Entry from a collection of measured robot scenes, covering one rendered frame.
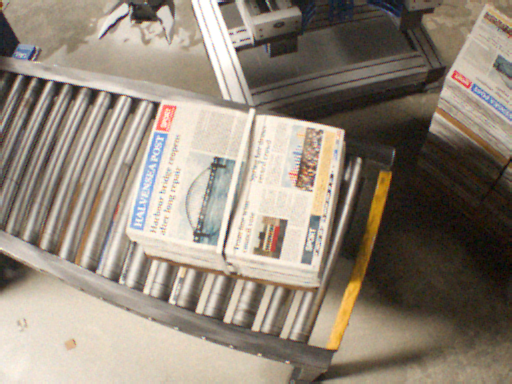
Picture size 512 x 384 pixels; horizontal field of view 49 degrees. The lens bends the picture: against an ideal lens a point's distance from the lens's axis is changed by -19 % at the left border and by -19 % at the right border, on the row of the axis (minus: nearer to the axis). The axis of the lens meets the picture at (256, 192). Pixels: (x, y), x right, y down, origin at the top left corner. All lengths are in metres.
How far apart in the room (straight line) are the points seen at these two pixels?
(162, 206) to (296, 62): 1.17
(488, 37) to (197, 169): 0.95
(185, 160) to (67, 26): 1.74
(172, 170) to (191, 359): 1.08
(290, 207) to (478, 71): 0.73
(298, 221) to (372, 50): 1.25
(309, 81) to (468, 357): 1.18
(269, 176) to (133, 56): 1.51
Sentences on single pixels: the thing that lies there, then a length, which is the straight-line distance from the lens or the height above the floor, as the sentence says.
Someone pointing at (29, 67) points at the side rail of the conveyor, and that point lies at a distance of 1.84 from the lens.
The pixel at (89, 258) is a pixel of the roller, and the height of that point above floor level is 0.80.
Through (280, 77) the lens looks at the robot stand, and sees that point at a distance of 2.31.
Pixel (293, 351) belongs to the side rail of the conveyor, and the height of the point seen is 0.80.
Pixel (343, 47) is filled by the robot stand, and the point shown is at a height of 0.21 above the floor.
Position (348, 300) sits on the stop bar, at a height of 0.82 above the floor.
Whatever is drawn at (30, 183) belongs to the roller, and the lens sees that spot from 1.66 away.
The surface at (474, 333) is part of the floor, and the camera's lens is 2.35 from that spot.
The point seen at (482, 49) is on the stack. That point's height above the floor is 0.83.
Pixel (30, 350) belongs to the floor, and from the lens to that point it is 2.44.
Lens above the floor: 2.22
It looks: 70 degrees down
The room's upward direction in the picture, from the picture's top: 8 degrees counter-clockwise
